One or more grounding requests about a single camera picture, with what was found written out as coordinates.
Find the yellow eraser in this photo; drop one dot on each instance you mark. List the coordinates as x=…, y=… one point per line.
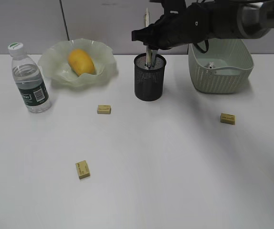
x=104, y=109
x=82, y=169
x=228, y=119

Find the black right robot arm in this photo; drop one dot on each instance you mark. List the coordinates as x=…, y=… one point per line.
x=238, y=19

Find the black mesh pen holder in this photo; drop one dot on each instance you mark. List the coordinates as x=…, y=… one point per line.
x=148, y=84

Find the yellow mango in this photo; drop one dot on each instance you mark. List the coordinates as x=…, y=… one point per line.
x=80, y=62

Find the green plastic woven basket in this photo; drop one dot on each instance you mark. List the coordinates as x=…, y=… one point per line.
x=233, y=65

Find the pale green wavy plate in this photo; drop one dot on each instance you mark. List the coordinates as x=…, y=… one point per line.
x=55, y=66

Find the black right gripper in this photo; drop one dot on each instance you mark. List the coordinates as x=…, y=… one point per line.
x=178, y=25

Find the blue grey pen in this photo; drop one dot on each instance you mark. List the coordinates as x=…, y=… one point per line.
x=153, y=58

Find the clear water bottle green label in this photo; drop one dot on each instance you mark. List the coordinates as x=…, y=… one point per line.
x=28, y=79

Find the white waste paper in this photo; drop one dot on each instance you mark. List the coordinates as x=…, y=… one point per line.
x=210, y=65

